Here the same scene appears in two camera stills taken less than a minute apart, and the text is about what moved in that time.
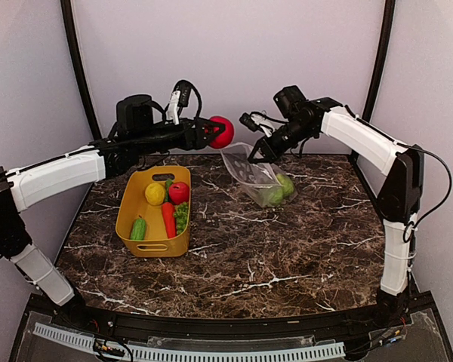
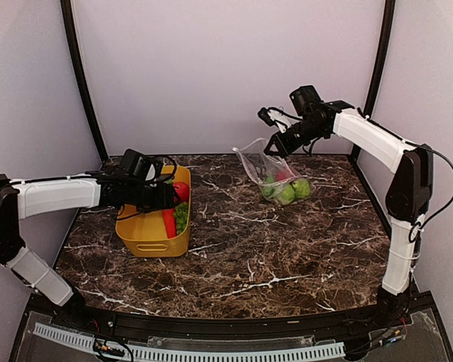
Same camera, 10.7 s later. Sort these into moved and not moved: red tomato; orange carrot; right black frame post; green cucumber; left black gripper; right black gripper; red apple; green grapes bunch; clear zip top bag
Moved: left black gripper; red tomato; clear zip top bag; green cucumber
Not moved: right black gripper; red apple; right black frame post; green grapes bunch; orange carrot
